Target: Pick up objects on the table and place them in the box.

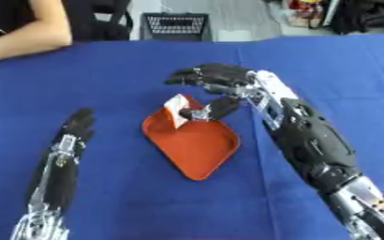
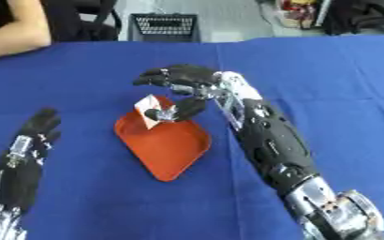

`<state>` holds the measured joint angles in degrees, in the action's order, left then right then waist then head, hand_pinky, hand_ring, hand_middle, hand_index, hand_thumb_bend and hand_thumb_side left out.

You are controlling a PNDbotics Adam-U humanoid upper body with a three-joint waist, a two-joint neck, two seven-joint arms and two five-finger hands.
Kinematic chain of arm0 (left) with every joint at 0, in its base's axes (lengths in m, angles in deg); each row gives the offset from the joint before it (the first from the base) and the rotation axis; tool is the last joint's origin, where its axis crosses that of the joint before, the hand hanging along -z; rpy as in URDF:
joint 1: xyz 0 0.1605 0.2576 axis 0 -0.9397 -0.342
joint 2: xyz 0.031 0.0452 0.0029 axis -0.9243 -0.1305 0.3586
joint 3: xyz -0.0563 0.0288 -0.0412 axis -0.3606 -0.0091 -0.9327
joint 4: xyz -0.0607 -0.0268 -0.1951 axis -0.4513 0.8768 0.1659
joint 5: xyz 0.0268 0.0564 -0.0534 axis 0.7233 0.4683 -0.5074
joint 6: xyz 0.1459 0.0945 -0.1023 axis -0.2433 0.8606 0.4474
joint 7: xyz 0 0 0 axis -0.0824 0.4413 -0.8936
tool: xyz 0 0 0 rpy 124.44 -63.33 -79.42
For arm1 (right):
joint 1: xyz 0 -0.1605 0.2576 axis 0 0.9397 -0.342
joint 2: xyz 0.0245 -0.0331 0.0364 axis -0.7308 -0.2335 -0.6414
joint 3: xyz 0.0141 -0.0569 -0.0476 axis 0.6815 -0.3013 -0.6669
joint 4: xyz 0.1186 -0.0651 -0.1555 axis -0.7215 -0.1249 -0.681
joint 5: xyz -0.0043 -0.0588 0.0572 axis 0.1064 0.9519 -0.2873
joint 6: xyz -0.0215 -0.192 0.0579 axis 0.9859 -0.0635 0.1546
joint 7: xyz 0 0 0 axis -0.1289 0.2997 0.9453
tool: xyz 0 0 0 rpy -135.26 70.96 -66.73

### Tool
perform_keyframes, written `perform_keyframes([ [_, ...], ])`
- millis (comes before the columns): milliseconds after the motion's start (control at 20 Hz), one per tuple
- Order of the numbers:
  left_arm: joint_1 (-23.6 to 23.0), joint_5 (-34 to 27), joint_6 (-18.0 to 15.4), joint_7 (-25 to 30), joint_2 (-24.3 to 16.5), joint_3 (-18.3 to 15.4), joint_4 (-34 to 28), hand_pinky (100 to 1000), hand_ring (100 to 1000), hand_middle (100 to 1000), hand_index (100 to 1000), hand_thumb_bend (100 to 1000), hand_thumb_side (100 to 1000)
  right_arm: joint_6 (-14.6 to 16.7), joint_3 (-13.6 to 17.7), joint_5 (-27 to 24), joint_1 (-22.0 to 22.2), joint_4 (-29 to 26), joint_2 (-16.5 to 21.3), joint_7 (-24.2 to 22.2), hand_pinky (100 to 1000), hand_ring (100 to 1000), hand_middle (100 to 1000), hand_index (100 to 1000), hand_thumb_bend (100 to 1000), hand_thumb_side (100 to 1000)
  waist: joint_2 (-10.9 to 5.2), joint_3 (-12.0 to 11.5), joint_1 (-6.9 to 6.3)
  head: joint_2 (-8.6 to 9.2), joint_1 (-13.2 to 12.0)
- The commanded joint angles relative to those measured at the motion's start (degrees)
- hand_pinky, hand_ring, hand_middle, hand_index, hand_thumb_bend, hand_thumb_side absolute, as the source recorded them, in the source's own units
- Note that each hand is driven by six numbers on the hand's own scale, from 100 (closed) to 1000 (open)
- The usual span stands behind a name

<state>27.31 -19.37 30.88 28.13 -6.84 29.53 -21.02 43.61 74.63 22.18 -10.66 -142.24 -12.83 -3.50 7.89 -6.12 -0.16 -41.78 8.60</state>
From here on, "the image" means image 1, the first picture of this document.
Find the orange-red plastic tray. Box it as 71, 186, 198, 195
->
140, 93, 242, 182

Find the black mesh basket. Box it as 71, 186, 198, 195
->
140, 12, 214, 42

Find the black bag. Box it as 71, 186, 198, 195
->
324, 0, 384, 36

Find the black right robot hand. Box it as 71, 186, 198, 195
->
164, 63, 258, 122

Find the red and yellow bag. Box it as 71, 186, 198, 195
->
284, 0, 327, 28

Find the black chair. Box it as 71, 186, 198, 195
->
62, 0, 137, 42

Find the white paper packet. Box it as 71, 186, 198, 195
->
162, 93, 192, 129

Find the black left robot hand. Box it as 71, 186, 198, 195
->
57, 107, 97, 140

